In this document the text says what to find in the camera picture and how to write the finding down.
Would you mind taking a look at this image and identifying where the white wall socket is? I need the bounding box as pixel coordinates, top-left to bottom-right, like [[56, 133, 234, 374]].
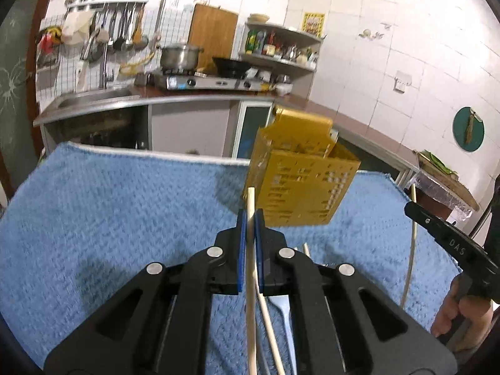
[[393, 70, 413, 94]]

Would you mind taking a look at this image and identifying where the steel sink faucet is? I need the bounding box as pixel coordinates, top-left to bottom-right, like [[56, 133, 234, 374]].
[[80, 27, 114, 90]]

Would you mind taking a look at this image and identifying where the kitchen counter with cabinets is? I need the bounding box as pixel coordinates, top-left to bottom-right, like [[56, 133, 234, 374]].
[[33, 85, 419, 187]]

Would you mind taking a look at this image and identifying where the person right hand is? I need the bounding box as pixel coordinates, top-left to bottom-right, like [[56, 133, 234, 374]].
[[431, 274, 493, 352]]

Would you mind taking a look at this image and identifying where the steel hanging utensil rack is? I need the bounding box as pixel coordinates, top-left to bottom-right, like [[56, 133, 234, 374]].
[[66, 0, 148, 12]]

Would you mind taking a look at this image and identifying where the yellow wall poster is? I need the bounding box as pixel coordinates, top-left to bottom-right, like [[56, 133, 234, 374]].
[[301, 13, 325, 37]]

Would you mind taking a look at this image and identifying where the black wok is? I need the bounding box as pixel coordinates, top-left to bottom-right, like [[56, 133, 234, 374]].
[[212, 57, 252, 80]]

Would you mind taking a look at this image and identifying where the green round wall board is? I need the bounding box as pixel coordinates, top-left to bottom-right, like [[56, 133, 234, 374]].
[[452, 107, 485, 153]]

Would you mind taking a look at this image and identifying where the light blue plastic spoon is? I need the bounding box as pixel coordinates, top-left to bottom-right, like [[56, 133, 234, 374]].
[[269, 295, 298, 375]]

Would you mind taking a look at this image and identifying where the corner steel shelf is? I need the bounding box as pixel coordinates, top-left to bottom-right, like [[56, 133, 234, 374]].
[[237, 20, 324, 98]]

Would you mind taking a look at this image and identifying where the steel kitchen sink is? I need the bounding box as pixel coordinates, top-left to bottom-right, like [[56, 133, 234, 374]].
[[56, 87, 137, 108]]

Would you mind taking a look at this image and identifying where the yellow perforated utensil holder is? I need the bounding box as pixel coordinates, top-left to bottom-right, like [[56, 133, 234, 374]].
[[245, 106, 360, 227]]

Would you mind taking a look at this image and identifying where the wooden chopstick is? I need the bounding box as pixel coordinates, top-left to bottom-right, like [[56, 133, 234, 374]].
[[302, 242, 312, 259], [245, 187, 258, 375], [252, 268, 286, 375], [400, 184, 417, 309]]

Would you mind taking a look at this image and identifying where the steel cooking pot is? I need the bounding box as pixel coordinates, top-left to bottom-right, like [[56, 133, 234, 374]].
[[160, 43, 204, 72]]

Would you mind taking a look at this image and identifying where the dark wooden glass door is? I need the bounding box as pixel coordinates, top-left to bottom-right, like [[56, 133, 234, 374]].
[[1, 0, 49, 199]]

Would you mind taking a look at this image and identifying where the wooden cutting board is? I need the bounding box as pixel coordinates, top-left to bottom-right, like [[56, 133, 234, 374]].
[[188, 3, 238, 75]]

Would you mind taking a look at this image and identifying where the steel gas stove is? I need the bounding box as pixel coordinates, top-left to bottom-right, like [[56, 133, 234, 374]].
[[152, 71, 270, 92]]

